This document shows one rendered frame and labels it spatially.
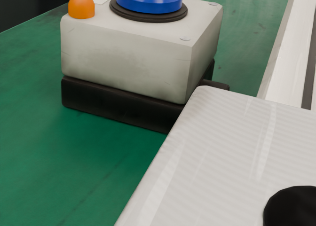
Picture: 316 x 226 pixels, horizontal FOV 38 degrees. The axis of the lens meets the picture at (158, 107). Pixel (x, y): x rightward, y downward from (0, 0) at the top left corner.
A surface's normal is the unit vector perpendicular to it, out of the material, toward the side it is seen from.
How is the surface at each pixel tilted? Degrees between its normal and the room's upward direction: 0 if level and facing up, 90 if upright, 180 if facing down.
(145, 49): 90
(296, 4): 0
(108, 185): 0
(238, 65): 0
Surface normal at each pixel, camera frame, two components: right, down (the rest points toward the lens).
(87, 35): -0.33, 0.47
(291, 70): 0.09, -0.85
